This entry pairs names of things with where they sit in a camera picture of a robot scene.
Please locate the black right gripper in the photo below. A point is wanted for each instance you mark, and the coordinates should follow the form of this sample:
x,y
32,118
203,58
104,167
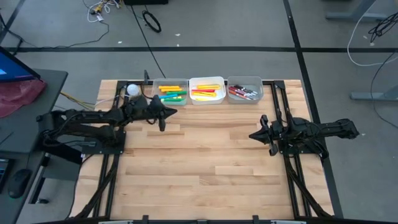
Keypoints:
x,y
273,133

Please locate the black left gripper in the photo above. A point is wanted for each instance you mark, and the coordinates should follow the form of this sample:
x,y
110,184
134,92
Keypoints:
x,y
158,112

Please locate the green highlighter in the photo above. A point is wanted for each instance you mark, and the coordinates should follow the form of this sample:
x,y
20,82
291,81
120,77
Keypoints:
x,y
173,99
177,92

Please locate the thick teal marker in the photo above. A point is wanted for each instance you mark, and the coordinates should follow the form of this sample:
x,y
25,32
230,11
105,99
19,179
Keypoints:
x,y
168,96

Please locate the large orange-yellow Sharpie highlighter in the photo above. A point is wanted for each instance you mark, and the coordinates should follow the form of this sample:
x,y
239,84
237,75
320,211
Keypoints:
x,y
169,87

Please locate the small yellow highlighter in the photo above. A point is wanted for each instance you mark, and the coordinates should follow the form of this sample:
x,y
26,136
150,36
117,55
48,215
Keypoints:
x,y
202,99

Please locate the yellow Sharpie highlighter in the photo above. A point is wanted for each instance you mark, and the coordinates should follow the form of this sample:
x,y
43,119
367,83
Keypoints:
x,y
203,94

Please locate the pink highlighter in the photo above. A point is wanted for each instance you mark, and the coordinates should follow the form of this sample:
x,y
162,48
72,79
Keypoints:
x,y
203,90

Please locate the white marker dark cap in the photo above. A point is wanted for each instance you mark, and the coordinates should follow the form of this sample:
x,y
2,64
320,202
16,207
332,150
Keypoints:
x,y
251,96

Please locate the orange Expo marker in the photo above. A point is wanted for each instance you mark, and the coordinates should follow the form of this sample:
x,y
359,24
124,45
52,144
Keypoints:
x,y
241,95

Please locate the long yellow highlighter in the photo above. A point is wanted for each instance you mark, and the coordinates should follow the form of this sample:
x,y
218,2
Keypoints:
x,y
208,87

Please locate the black Expo marker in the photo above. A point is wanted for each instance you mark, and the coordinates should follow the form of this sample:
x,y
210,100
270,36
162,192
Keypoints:
x,y
245,89

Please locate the red Expo marker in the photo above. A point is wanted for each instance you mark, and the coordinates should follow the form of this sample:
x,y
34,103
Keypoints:
x,y
237,91

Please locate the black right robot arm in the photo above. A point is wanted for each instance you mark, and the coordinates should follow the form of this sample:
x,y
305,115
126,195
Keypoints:
x,y
326,129

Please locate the translucent plastic bin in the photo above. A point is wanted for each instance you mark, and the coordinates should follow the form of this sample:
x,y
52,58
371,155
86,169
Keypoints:
x,y
155,82

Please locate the white plastic bin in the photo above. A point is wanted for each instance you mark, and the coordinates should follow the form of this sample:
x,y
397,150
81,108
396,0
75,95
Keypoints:
x,y
192,81

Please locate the white light bulb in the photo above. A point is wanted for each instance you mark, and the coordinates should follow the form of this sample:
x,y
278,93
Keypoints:
x,y
133,90

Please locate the pale grey plastic bin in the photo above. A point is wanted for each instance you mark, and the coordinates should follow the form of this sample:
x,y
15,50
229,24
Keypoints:
x,y
258,81

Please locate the grey desk leg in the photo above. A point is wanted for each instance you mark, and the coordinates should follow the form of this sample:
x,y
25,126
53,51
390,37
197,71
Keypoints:
x,y
354,14
373,96

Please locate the black desk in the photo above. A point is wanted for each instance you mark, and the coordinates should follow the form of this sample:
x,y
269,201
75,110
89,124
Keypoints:
x,y
31,130

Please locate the red cloth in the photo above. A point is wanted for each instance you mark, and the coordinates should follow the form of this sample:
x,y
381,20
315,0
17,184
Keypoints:
x,y
18,96

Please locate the laptop with blue screen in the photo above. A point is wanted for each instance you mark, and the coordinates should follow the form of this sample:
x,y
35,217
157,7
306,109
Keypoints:
x,y
12,67

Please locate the black computer mouse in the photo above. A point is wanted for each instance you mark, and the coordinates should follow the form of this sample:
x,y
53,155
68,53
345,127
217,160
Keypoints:
x,y
19,183

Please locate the black vertical post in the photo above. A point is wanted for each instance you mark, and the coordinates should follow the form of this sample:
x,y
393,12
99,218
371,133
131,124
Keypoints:
x,y
146,77

